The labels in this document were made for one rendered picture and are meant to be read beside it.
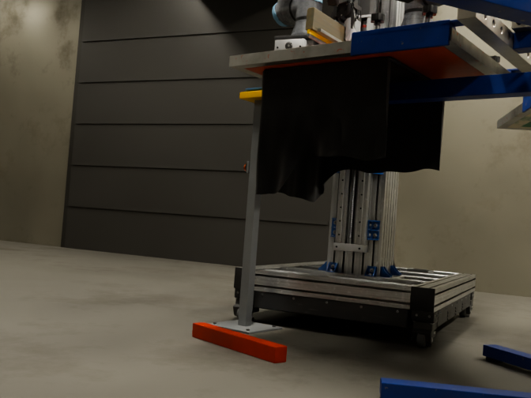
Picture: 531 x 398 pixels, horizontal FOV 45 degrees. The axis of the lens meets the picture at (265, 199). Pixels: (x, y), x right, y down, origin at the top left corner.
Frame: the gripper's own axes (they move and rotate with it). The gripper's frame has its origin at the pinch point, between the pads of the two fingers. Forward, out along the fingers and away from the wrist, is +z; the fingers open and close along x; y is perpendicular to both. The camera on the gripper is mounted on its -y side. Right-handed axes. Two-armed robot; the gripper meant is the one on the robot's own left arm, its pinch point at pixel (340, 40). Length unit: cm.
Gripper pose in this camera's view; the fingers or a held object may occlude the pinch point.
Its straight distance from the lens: 236.4
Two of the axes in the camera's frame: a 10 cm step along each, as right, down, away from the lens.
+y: 6.0, 0.7, 8.0
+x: -8.0, -0.4, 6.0
